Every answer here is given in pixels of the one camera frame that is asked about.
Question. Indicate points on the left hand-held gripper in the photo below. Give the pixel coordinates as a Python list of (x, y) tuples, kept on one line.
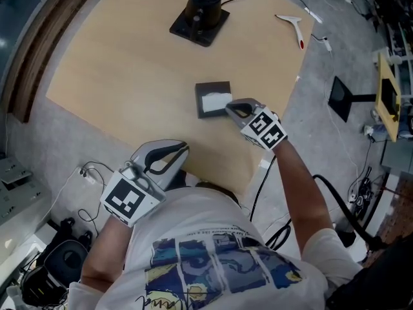
[(129, 199)]

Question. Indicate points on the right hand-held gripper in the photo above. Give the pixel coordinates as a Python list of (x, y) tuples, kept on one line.
[(264, 129)]

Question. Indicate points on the white tissue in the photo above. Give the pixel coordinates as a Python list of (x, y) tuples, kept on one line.
[(213, 101)]

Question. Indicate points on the black tissue box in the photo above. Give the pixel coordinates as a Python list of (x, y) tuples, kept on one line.
[(209, 87)]

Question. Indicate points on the person's right forearm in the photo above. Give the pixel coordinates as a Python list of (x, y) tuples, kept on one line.
[(300, 189)]

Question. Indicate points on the person's left forearm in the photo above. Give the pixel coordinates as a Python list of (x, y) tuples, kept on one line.
[(103, 254)]

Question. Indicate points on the white printed t-shirt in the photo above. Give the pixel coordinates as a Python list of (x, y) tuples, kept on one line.
[(200, 231)]

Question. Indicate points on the white scraper with red tip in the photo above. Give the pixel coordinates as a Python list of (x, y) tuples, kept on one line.
[(294, 24)]

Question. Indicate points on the black flat stand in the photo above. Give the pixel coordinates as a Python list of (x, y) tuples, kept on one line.
[(340, 99)]

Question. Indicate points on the white plug adapter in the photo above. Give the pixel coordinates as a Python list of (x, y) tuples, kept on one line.
[(327, 44)]

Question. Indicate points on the long white power strip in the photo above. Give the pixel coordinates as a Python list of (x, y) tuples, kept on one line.
[(313, 14)]

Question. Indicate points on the black round device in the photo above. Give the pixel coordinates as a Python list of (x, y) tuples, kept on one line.
[(66, 262)]

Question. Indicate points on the grey metal equipment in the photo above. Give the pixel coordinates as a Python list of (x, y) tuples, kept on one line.
[(19, 186)]

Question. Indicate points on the brown wooden bench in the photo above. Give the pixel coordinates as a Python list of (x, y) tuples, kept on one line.
[(42, 40)]

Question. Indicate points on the red brick pattern mat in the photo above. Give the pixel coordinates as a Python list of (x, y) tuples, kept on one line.
[(400, 202)]

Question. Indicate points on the black cylinder on base plate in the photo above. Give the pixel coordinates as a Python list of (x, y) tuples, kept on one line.
[(204, 2)]

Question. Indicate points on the yellow wooden frame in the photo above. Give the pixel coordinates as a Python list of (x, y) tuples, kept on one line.
[(385, 73)]

